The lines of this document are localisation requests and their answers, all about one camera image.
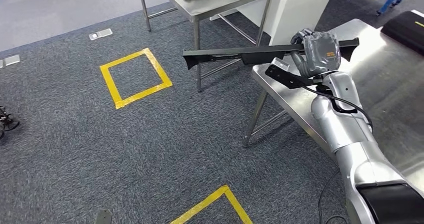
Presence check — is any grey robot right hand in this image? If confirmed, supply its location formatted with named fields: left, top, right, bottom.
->
left=290, top=29, right=342, bottom=79

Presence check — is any long black plastic part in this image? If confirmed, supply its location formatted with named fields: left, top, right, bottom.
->
left=182, top=37, right=361, bottom=71

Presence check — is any stainless steel workbench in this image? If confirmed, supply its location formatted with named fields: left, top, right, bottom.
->
left=242, top=18, right=424, bottom=192

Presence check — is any white cabinet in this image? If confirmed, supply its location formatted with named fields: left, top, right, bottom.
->
left=209, top=0, right=339, bottom=48

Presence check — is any black case with yellow label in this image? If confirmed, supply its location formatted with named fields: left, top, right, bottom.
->
left=380, top=10, right=424, bottom=56

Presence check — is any stainless steel table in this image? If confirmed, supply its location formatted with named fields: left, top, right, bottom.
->
left=137, top=0, right=290, bottom=94

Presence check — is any yellow floor tape square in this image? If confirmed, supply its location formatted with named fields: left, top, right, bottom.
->
left=168, top=184, right=255, bottom=224
left=99, top=48, right=173, bottom=110

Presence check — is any grey floor socket plate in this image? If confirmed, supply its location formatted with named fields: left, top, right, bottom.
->
left=0, top=54, right=21, bottom=68
left=88, top=28, right=114, bottom=41

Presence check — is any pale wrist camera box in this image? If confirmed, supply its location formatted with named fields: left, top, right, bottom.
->
left=270, top=57, right=291, bottom=72

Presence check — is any black camera bracket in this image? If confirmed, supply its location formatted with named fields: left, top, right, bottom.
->
left=263, top=64, right=325, bottom=90

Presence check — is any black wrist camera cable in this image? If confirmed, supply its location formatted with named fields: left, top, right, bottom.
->
left=300, top=85, right=375, bottom=131

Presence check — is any black hanging cable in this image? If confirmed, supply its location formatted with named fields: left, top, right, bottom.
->
left=317, top=168, right=349, bottom=224

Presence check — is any black cable bundle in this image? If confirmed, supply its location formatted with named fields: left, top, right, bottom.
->
left=0, top=105, right=20, bottom=141

